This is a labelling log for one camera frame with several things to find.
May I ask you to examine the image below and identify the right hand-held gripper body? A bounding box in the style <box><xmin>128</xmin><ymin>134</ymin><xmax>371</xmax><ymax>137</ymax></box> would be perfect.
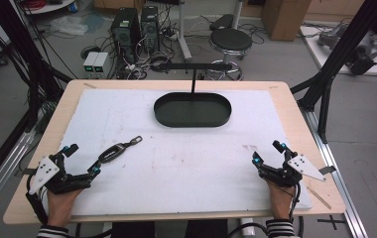
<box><xmin>258</xmin><ymin>154</ymin><xmax>327</xmax><ymax>189</ymax></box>

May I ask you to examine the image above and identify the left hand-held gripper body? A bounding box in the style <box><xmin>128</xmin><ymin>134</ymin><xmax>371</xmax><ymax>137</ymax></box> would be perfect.
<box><xmin>27</xmin><ymin>154</ymin><xmax>94</xmax><ymax>196</ymax></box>

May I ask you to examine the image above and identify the black wristwatch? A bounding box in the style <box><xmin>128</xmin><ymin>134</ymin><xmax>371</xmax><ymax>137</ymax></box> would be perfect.
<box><xmin>97</xmin><ymin>135</ymin><xmax>144</xmax><ymax>165</ymax></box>

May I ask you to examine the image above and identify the person's left hand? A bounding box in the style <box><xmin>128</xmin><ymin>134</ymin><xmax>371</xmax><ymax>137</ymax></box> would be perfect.
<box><xmin>46</xmin><ymin>188</ymin><xmax>83</xmax><ymax>229</ymax></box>

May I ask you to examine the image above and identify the person's right hand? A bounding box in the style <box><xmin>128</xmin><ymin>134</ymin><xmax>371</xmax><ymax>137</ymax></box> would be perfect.
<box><xmin>266</xmin><ymin>180</ymin><xmax>298</xmax><ymax>221</ymax></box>

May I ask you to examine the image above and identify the small grey metal strip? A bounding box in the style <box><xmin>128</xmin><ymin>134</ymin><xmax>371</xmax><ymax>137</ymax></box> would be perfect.
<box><xmin>317</xmin><ymin>165</ymin><xmax>337</xmax><ymax>176</ymax></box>

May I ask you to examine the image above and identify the thin wooden stick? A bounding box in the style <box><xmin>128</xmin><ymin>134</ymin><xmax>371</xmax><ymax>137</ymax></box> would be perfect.
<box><xmin>306</xmin><ymin>185</ymin><xmax>333</xmax><ymax>210</ymax></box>

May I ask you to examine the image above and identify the person's left striped sleeve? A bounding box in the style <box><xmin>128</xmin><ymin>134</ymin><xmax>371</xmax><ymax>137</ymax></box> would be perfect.
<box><xmin>36</xmin><ymin>224</ymin><xmax>69</xmax><ymax>238</ymax></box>

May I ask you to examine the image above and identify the person's striped sleeve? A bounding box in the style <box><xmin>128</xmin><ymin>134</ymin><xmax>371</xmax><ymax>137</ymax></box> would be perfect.
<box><xmin>265</xmin><ymin>218</ymin><xmax>300</xmax><ymax>238</ymax></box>
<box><xmin>36</xmin><ymin>224</ymin><xmax>69</xmax><ymax>238</ymax></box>

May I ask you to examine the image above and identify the person's right striped sleeve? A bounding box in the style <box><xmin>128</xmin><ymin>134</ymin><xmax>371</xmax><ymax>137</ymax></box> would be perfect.
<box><xmin>265</xmin><ymin>218</ymin><xmax>300</xmax><ymax>238</ymax></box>

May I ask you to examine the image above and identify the white foam mat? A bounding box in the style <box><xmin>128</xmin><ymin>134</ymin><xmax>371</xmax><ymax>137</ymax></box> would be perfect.
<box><xmin>46</xmin><ymin>87</ymin><xmax>314</xmax><ymax>217</ymax></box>

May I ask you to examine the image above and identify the black oval tray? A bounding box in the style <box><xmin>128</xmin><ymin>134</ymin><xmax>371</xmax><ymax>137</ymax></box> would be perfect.
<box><xmin>153</xmin><ymin>91</ymin><xmax>233</xmax><ymax>129</ymax></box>

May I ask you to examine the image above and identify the white power supply unit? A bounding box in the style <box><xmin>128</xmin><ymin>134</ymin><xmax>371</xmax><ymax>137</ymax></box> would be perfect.
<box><xmin>92</xmin><ymin>52</ymin><xmax>110</xmax><ymax>79</ymax></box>
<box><xmin>82</xmin><ymin>51</ymin><xmax>100</xmax><ymax>79</ymax></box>

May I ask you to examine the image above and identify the white board on floor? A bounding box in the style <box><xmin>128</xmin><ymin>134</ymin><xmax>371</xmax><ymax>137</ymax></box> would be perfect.
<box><xmin>298</xmin><ymin>25</ymin><xmax>377</xmax><ymax>77</ymax></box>

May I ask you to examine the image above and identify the black T-shaped stand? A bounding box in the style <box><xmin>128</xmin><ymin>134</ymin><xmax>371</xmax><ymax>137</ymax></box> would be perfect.
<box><xmin>149</xmin><ymin>61</ymin><xmax>233</xmax><ymax>100</ymax></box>

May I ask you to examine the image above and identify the black round stool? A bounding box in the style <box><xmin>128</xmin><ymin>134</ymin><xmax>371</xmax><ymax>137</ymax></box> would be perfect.
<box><xmin>205</xmin><ymin>27</ymin><xmax>254</xmax><ymax>82</ymax></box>

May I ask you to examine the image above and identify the grey robot device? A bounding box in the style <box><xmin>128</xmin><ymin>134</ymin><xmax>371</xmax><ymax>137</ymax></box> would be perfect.
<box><xmin>316</xmin><ymin>23</ymin><xmax>377</xmax><ymax>76</ymax></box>

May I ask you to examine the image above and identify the clear plastic bag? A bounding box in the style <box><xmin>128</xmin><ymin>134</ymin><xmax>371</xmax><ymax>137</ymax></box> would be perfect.
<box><xmin>48</xmin><ymin>15</ymin><xmax>89</xmax><ymax>38</ymax></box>

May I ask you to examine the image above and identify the cardboard box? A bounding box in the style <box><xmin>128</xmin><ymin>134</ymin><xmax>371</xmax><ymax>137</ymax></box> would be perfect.
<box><xmin>260</xmin><ymin>0</ymin><xmax>314</xmax><ymax>43</ymax></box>

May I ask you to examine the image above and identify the black computer tower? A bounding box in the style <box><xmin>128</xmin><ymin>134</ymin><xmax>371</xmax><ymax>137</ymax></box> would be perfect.
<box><xmin>139</xmin><ymin>5</ymin><xmax>161</xmax><ymax>55</ymax></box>
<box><xmin>110</xmin><ymin>7</ymin><xmax>142</xmax><ymax>64</ymax></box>

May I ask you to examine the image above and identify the grey table leg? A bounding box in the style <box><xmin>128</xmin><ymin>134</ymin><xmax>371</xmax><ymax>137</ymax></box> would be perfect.
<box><xmin>176</xmin><ymin>0</ymin><xmax>193</xmax><ymax>62</ymax></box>

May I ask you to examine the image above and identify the white round table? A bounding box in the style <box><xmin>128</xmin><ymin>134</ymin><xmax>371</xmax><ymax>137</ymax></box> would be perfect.
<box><xmin>20</xmin><ymin>0</ymin><xmax>77</xmax><ymax>16</ymax></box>

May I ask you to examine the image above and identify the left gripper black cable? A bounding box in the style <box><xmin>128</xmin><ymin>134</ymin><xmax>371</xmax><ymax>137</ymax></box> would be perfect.
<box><xmin>25</xmin><ymin>173</ymin><xmax>51</xmax><ymax>226</ymax></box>

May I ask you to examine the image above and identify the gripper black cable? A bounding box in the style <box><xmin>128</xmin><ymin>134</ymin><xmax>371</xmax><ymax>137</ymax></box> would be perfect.
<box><xmin>25</xmin><ymin>173</ymin><xmax>51</xmax><ymax>226</ymax></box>
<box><xmin>225</xmin><ymin>183</ymin><xmax>306</xmax><ymax>238</ymax></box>

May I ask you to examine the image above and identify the aluminium rail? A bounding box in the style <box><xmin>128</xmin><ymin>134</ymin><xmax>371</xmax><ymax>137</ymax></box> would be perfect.
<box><xmin>0</xmin><ymin>108</ymin><xmax>47</xmax><ymax>224</ymax></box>
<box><xmin>300</xmin><ymin>107</ymin><xmax>371</xmax><ymax>238</ymax></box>

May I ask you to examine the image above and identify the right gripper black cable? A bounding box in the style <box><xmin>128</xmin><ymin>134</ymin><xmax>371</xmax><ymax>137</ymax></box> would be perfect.
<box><xmin>225</xmin><ymin>183</ymin><xmax>306</xmax><ymax>238</ymax></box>

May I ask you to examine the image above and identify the black frame strut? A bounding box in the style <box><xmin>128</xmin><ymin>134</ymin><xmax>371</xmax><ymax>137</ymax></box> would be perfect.
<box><xmin>289</xmin><ymin>0</ymin><xmax>377</xmax><ymax>145</ymax></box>
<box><xmin>0</xmin><ymin>0</ymin><xmax>73</xmax><ymax>133</ymax></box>

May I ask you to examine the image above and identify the tangle of floor cables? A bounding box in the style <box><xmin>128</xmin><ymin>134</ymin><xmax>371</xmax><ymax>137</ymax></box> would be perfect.
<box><xmin>80</xmin><ymin>19</ymin><xmax>185</xmax><ymax>81</ymax></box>

